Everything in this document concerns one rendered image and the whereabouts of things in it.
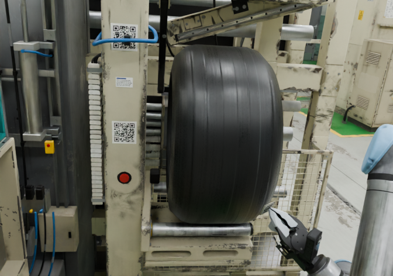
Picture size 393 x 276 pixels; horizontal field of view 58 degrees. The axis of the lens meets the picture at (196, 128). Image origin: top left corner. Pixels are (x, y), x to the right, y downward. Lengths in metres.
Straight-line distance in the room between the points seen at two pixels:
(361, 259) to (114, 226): 0.81
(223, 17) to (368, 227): 0.97
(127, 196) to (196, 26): 0.71
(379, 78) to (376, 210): 4.79
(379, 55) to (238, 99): 4.69
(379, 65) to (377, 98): 0.45
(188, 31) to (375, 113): 4.41
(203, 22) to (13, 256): 1.03
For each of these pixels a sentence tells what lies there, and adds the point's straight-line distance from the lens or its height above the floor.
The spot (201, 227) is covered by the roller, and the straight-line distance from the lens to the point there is 1.23.
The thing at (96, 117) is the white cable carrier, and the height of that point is 1.26.
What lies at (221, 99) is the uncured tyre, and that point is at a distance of 0.96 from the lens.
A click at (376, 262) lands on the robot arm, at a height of 1.19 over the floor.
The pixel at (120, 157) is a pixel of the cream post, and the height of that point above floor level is 1.14.
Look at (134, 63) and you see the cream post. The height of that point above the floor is 1.44.
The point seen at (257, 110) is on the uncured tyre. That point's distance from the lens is 0.98.
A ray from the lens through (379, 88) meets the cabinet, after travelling 5.55.
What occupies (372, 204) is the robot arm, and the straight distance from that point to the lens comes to 0.82.
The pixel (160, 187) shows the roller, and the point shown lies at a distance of 1.46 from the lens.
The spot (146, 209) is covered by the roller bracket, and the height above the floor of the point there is 0.95.
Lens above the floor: 1.63
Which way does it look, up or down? 20 degrees down
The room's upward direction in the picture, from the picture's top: 4 degrees clockwise
